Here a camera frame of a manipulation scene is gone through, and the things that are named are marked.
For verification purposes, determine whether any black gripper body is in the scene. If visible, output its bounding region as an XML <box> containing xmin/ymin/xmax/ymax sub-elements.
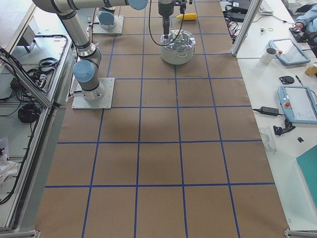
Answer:
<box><xmin>158</xmin><ymin>0</ymin><xmax>193</xmax><ymax>17</ymax></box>

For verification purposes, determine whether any yellow corn cob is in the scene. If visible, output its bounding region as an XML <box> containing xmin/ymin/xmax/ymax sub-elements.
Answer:
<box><xmin>176</xmin><ymin>13</ymin><xmax>198</xmax><ymax>21</ymax></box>

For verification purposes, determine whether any glass pot lid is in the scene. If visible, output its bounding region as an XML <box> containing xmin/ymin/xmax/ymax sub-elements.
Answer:
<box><xmin>160</xmin><ymin>29</ymin><xmax>196</xmax><ymax>52</ymax></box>

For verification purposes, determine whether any person forearm blue sleeve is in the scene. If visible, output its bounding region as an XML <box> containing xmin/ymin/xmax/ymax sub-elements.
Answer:
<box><xmin>295</xmin><ymin>5</ymin><xmax>317</xmax><ymax>32</ymax></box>

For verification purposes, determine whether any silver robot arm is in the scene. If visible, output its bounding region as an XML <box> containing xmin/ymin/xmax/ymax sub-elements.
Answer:
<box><xmin>33</xmin><ymin>0</ymin><xmax>148</xmax><ymax>100</ymax></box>
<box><xmin>96</xmin><ymin>6</ymin><xmax>116</xmax><ymax>29</ymax></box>

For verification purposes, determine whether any pale green cooking pot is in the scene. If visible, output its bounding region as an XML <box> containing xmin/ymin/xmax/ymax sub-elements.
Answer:
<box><xmin>160</xmin><ymin>28</ymin><xmax>197</xmax><ymax>65</ymax></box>

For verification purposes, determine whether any white mug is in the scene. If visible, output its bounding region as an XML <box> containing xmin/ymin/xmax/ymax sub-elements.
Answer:
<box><xmin>260</xmin><ymin>47</ymin><xmax>277</xmax><ymax>64</ymax></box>

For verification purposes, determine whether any far blue teach pendant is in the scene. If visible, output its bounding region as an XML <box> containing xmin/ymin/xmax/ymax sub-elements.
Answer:
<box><xmin>268</xmin><ymin>38</ymin><xmax>311</xmax><ymax>65</ymax></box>

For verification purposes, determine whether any blue teach pendant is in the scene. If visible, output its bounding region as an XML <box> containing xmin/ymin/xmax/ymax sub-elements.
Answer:
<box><xmin>277</xmin><ymin>85</ymin><xmax>317</xmax><ymax>124</ymax></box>
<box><xmin>268</xmin><ymin>38</ymin><xmax>311</xmax><ymax>65</ymax></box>

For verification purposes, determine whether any black round disc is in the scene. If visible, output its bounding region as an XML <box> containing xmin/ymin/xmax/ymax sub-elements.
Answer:
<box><xmin>279</xmin><ymin>75</ymin><xmax>295</xmax><ymax>85</ymax></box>

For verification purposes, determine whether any brown paper table mat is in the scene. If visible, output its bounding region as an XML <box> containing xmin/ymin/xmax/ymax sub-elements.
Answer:
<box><xmin>35</xmin><ymin>0</ymin><xmax>288</xmax><ymax>238</ymax></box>

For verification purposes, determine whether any black power adapter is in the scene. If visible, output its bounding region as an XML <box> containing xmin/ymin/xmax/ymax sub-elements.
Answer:
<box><xmin>260</xmin><ymin>106</ymin><xmax>279</xmax><ymax>116</ymax></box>

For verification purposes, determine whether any near blue teach pendant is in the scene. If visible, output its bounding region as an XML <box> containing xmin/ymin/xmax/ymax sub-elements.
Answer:
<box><xmin>277</xmin><ymin>85</ymin><xmax>317</xmax><ymax>124</ymax></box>

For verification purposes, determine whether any white crumpled cloth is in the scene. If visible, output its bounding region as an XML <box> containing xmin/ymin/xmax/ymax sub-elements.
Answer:
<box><xmin>0</xmin><ymin>137</ymin><xmax>18</xmax><ymax>189</ymax></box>

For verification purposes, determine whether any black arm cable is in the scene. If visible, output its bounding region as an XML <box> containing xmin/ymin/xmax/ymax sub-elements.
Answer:
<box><xmin>148</xmin><ymin>0</ymin><xmax>185</xmax><ymax>46</ymax></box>

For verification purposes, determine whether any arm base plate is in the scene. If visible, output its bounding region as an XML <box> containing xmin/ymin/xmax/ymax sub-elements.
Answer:
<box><xmin>72</xmin><ymin>78</ymin><xmax>115</xmax><ymax>110</ymax></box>
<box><xmin>92</xmin><ymin>15</ymin><xmax>124</xmax><ymax>35</ymax></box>

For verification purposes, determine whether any aluminium frame post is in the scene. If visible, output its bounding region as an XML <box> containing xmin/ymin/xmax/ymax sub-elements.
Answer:
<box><xmin>231</xmin><ymin>0</ymin><xmax>262</xmax><ymax>57</ymax></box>

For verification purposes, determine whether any clear plastic bracket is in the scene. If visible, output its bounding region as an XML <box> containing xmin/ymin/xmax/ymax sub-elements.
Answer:
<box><xmin>259</xmin><ymin>127</ymin><xmax>277</xmax><ymax>154</ymax></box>

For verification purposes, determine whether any coiled black cable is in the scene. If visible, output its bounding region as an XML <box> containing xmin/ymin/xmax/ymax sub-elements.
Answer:
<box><xmin>17</xmin><ymin>103</ymin><xmax>41</xmax><ymax>123</ymax></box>

